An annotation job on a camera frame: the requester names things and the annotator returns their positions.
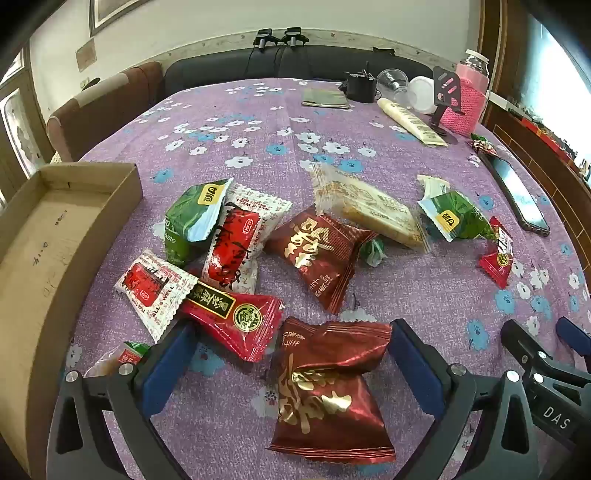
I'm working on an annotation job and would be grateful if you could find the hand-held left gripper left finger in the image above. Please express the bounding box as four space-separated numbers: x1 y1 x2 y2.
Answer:
46 320 198 480

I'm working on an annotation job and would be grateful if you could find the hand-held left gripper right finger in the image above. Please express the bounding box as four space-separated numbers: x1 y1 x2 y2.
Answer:
389 318 542 480

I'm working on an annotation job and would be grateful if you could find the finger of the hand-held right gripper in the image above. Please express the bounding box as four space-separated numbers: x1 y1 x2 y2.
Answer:
555 316 591 367
501 318 561 377

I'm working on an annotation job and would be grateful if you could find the small orange and green packet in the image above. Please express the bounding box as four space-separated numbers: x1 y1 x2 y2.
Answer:
84 342 151 378

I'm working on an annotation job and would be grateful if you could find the small red snack packet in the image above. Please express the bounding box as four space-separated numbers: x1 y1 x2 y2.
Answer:
478 216 515 289

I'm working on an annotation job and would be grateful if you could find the red packet with black label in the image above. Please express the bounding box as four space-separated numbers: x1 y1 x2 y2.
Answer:
178 279 285 363

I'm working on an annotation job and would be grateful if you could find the white and red snack packet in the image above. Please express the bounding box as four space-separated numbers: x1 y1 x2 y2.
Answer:
202 182 293 295
113 249 200 343

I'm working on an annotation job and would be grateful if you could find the dark red foil snack packet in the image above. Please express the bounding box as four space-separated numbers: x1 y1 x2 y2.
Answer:
263 209 378 315
265 318 398 465

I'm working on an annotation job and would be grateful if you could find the green twisted wrapper candy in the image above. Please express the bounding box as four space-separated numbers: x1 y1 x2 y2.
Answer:
359 235 387 268

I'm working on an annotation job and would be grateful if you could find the green snack packet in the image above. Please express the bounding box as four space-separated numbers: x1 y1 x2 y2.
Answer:
418 189 498 243
164 178 233 267

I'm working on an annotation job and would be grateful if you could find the clear beige cracker packet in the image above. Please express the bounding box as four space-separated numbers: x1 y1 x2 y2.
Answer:
308 162 433 254

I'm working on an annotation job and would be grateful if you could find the cardboard box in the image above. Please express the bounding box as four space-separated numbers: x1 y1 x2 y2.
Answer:
0 162 142 464

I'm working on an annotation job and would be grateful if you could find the black smartphone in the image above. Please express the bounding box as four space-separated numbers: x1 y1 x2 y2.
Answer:
477 152 551 237

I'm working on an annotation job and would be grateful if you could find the small red and green candy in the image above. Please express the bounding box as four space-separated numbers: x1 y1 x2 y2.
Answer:
466 132 500 158

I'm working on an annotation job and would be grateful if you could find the wooden sideboard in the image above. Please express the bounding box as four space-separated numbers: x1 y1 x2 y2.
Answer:
479 0 591 278

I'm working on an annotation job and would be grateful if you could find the purple floral tablecloth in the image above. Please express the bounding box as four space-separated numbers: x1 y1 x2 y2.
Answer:
65 76 591 480

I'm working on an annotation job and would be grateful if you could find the cream squeeze tube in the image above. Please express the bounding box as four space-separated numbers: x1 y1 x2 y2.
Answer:
377 98 449 148

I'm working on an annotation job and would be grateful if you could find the bottle in pink knitted sleeve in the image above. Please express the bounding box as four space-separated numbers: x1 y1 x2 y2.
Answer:
438 49 491 137

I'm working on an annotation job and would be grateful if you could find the bright window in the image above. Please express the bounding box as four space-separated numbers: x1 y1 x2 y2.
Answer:
519 11 591 178

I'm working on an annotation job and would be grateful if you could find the brown chair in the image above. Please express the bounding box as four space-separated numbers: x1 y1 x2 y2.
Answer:
46 61 165 162

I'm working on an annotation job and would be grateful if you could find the black phone stand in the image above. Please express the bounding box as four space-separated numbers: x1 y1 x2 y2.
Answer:
431 66 467 144

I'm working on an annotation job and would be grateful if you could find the white lidded container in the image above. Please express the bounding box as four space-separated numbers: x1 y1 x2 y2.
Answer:
408 76 440 114

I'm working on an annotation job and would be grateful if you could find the green notebook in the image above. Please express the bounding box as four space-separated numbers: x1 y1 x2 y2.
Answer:
301 87 352 110

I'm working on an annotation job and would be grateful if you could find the black desk container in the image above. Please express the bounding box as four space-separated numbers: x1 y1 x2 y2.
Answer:
339 62 382 104

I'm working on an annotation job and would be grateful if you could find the dark sofa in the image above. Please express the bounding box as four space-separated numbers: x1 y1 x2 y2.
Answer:
164 45 445 96

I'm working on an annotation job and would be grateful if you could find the black clip device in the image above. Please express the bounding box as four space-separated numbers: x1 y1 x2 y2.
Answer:
252 28 279 51
277 27 308 49

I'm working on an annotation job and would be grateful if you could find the beige wall plaque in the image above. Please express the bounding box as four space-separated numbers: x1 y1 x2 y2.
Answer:
75 38 97 73

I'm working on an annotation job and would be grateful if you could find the framed wall picture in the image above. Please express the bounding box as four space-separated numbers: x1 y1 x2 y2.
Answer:
88 0 154 37

